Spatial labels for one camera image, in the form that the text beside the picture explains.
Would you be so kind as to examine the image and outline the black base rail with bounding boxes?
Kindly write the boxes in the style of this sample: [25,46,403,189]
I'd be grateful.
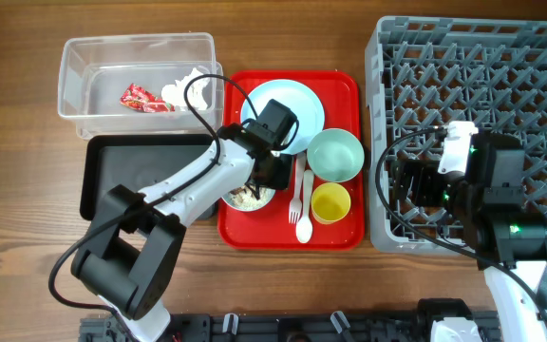
[77,297,500,342]

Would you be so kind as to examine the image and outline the white plastic fork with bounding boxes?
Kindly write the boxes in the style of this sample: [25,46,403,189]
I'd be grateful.
[289,152,307,224]

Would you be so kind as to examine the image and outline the mint green bowl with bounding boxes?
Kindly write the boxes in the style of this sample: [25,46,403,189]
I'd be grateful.
[307,128,365,182]

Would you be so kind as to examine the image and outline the rice and food scraps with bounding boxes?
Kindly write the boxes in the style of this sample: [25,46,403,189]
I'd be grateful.
[225,185,274,211]

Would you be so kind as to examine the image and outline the white napkin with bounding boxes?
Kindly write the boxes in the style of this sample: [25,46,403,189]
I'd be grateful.
[161,67,210,110]

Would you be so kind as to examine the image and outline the white plastic spoon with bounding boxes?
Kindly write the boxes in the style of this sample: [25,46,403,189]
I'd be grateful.
[295,170,314,243]

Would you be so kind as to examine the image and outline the red snack wrapper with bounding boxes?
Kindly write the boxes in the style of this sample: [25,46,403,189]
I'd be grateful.
[120,84,175,113]

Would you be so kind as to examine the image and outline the clear plastic bin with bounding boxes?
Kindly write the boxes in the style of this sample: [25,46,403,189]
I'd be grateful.
[57,32,223,140]

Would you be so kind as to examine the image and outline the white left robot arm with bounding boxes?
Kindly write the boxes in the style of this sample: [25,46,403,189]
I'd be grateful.
[71,123,291,341]

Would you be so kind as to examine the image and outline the light blue plate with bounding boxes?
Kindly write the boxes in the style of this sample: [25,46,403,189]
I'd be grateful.
[249,79,325,155]

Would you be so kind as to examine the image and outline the red serving tray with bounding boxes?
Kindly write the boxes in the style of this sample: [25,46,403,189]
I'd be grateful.
[217,70,365,251]

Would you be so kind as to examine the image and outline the grey dishwasher rack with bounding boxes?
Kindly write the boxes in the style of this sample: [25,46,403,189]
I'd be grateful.
[364,15,547,260]

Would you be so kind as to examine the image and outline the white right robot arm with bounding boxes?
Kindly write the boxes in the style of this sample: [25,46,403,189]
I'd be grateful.
[391,131,547,341]

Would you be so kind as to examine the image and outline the black plastic tray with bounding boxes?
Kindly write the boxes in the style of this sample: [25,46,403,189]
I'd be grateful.
[80,134,212,220]

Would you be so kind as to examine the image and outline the light blue small bowl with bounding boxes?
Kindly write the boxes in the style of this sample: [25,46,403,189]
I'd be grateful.
[219,184,277,213]

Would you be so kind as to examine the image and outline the yellow plastic cup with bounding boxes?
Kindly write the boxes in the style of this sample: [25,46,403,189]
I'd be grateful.
[311,182,351,224]

